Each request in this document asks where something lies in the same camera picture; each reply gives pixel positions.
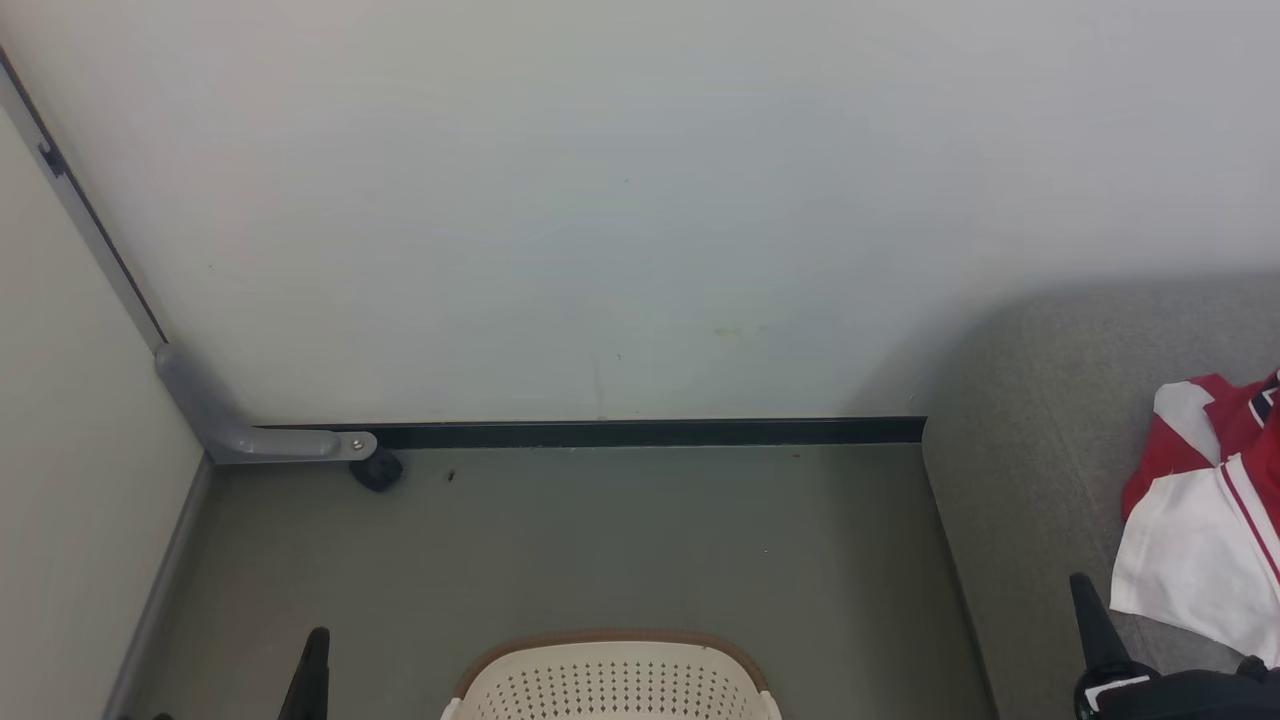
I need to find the grey fabric sofa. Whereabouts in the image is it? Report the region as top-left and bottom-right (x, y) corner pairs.
(920, 275), (1280, 720)

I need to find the grey partition foot bracket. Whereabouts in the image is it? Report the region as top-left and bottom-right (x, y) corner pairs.
(155, 343), (378, 465)

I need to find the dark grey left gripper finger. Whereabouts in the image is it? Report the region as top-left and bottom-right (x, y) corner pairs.
(278, 627), (331, 720)

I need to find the cream perforated laundry basket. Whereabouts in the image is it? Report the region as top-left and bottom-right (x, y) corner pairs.
(441, 629), (784, 720)

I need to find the grey partition edge strip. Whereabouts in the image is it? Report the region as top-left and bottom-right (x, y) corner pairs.
(0, 45), (169, 353)

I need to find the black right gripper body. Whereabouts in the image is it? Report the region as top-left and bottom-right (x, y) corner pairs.
(1074, 655), (1280, 720)

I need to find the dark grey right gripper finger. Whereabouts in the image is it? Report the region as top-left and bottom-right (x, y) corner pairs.
(1069, 573), (1133, 682)

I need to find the dark grey baseboard strip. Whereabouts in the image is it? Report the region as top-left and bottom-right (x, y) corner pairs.
(255, 416), (928, 450)

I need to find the red and white cloth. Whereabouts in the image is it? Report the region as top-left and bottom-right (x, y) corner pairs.
(1110, 368), (1280, 669)

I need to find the black caster wheel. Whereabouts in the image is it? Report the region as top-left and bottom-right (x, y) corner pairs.
(350, 448), (404, 493)

